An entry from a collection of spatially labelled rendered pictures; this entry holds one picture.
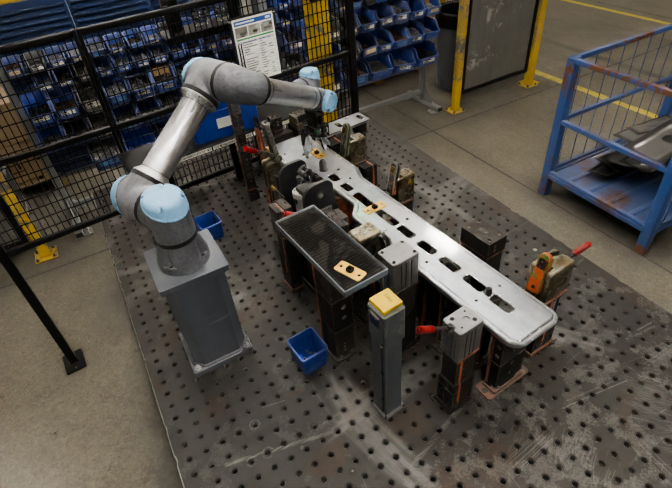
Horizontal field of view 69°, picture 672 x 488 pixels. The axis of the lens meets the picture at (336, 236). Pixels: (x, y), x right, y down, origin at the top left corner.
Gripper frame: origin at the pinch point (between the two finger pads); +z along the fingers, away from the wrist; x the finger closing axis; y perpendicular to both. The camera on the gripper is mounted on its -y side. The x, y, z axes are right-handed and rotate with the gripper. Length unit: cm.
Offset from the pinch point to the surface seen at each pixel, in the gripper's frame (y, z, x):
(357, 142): 8.5, -1.7, 16.1
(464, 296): 96, 2, -11
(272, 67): -54, -18, 12
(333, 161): 10.2, 1.6, 2.5
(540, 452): 131, 33, -14
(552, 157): 2, 68, 175
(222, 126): -35.6, -6.5, -25.0
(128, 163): -43, -1, -67
